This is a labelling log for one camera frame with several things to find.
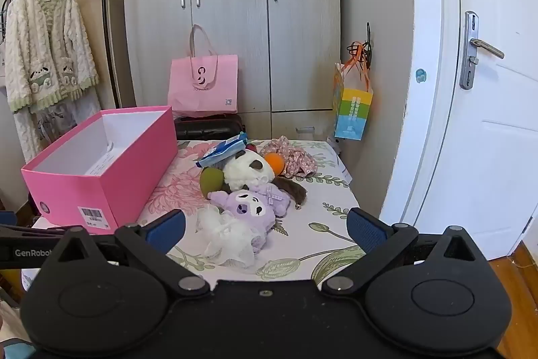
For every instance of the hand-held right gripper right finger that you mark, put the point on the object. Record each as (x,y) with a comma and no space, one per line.
(365,230)

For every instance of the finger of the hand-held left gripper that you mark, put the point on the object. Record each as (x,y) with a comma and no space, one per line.
(29,230)

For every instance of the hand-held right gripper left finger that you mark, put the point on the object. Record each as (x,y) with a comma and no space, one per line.
(166,230)

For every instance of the pink cardboard box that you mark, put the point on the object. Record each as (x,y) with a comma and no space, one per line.
(63,195)

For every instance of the white mesh scrunchie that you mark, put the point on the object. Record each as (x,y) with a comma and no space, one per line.
(229,241)

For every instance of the olive green plush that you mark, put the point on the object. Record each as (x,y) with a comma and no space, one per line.
(210,180)

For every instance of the purple plush doll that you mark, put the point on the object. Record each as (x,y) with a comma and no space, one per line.
(248,207)

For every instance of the pink floral scrunchie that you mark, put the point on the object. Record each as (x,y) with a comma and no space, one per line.
(298,161)

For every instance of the blue tissue packet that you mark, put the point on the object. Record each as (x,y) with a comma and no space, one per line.
(222,151)

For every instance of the white panda plush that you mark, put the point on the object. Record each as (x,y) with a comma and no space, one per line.
(246,174)

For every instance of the orange ball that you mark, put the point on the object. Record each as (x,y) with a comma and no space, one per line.
(275,163)

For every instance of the red plush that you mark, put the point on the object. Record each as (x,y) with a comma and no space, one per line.
(251,148)

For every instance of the floral bed sheet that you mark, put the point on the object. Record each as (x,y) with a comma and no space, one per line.
(311,212)

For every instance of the brown fur pompom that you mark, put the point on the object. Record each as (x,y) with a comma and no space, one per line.
(294,190)

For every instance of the white fluffy pajama pants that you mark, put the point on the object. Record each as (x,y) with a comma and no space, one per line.
(29,132)

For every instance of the black suitcase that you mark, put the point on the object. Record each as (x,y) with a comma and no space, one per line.
(206,127)

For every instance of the colourful striped gift bag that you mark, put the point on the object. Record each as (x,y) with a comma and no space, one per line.
(351,115)

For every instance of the white door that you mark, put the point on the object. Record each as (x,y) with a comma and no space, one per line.
(483,153)

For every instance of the pink paper shopping bag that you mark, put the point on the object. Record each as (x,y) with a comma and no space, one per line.
(201,85)

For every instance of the blue round door sticker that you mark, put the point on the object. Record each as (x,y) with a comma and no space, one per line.
(420,76)

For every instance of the cream and green fluffy cardigan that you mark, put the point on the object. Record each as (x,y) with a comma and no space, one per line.
(42,47)

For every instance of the grey wooden wardrobe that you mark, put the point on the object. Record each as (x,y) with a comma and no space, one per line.
(227,26)

